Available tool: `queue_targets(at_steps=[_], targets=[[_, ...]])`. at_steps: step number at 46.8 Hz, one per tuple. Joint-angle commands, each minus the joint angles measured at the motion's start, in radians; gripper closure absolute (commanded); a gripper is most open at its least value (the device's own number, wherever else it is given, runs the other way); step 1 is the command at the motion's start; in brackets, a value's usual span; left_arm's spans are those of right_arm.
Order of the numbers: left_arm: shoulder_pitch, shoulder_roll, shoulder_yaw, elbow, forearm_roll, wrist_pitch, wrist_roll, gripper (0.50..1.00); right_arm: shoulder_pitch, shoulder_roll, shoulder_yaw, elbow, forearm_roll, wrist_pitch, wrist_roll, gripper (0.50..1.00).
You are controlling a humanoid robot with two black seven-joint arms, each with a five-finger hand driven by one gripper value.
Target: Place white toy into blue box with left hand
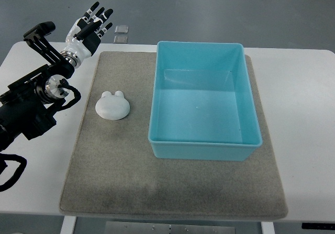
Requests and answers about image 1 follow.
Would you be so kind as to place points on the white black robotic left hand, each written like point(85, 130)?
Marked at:
point(86, 34)

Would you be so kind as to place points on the white frog-shaped toy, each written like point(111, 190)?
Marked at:
point(112, 106)

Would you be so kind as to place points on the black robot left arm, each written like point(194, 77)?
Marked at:
point(31, 102)

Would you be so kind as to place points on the blue plastic box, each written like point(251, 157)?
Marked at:
point(202, 105)

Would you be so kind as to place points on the lower floor socket plate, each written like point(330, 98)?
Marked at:
point(120, 39)

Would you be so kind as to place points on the floor socket plate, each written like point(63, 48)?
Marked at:
point(120, 39)
point(121, 29)

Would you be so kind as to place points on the upper floor socket plate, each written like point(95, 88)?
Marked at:
point(121, 29)

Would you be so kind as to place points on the grey felt mat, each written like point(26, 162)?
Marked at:
point(114, 173)

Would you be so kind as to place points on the black table control panel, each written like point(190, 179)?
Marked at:
point(318, 226)

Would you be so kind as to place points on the metal base plate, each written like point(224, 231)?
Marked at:
point(138, 227)

